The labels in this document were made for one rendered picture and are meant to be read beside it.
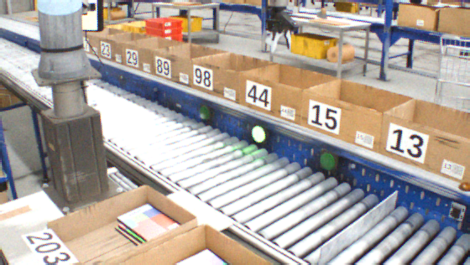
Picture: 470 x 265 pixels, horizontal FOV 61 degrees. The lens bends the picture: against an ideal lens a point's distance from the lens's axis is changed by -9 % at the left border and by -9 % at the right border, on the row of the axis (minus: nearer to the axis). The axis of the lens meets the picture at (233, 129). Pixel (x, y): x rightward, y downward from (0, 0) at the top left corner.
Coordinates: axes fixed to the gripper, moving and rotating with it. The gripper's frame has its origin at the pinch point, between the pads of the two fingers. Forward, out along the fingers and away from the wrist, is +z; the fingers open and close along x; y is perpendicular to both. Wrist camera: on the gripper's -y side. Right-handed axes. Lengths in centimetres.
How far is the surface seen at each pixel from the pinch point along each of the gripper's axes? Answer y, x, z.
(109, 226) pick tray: -14, 100, 42
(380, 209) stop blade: -73, 29, 40
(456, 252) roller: -102, 29, 43
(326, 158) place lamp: -39, 17, 35
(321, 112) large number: -29.9, 8.8, 20.6
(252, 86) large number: 10.6, 8.5, 18.2
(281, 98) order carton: -7.8, 8.4, 19.7
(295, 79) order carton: 7.8, -20.6, 19.4
